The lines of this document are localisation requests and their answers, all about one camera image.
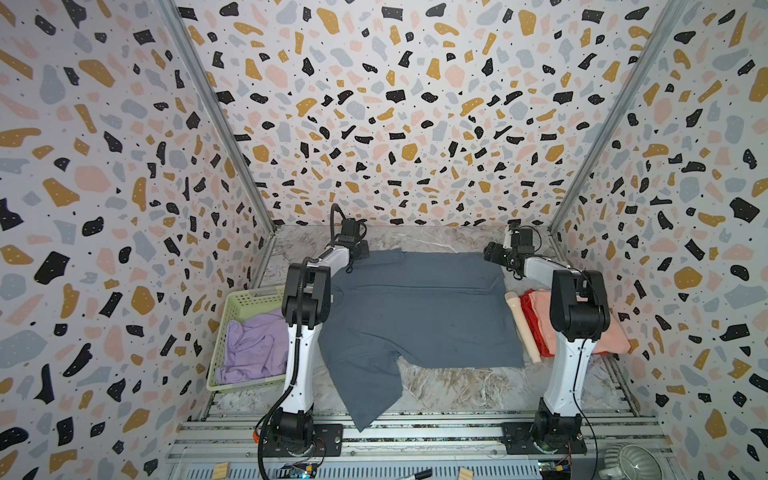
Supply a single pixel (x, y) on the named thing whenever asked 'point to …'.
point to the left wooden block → (221, 470)
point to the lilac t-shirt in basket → (256, 347)
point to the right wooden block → (465, 474)
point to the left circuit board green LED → (297, 470)
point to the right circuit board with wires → (552, 470)
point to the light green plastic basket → (242, 305)
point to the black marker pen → (423, 474)
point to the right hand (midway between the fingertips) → (491, 243)
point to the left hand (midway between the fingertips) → (362, 242)
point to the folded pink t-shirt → (614, 341)
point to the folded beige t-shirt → (514, 300)
